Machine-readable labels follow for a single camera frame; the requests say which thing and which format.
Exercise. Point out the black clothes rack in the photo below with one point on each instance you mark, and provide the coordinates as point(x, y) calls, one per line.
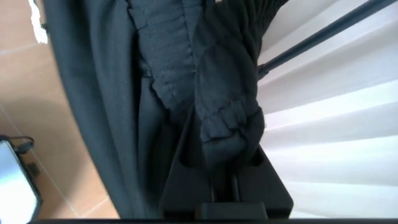
point(326, 31)

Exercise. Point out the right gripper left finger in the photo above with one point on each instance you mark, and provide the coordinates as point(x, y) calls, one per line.
point(183, 186)

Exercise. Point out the black shorts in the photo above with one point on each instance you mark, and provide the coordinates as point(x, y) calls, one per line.
point(124, 93)

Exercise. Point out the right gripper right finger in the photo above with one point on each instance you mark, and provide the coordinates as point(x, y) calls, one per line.
point(264, 186)

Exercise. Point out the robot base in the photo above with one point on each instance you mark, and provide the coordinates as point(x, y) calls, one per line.
point(15, 186)

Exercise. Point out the beige curtain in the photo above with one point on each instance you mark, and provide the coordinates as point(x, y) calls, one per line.
point(326, 140)

